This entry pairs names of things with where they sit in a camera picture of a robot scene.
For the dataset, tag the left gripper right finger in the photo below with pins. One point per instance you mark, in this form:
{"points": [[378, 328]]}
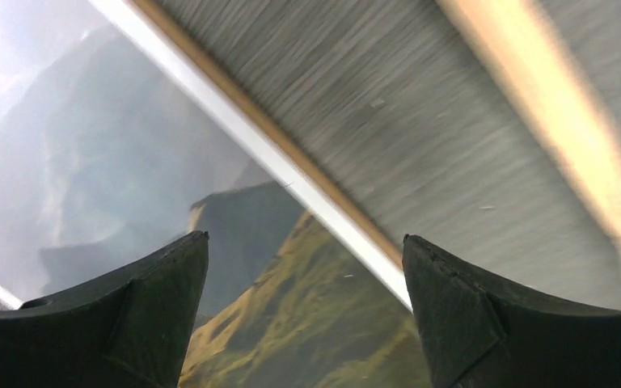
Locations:
{"points": [[478, 329]]}

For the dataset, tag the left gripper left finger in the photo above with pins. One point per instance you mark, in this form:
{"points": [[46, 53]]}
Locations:
{"points": [[127, 328]]}

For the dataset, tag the mountain landscape photo board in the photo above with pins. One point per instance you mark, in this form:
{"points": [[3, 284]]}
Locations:
{"points": [[104, 160]]}

